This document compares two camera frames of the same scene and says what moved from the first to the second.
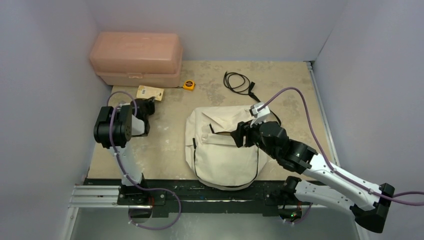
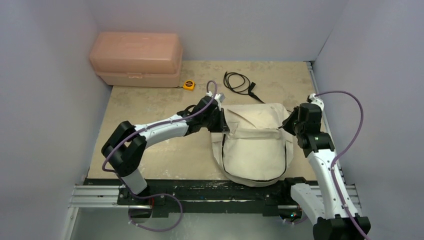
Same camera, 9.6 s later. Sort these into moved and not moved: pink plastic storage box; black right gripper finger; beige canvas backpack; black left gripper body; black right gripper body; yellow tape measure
Moved: beige canvas backpack; black left gripper body; black right gripper finger; black right gripper body
Not moved: pink plastic storage box; yellow tape measure
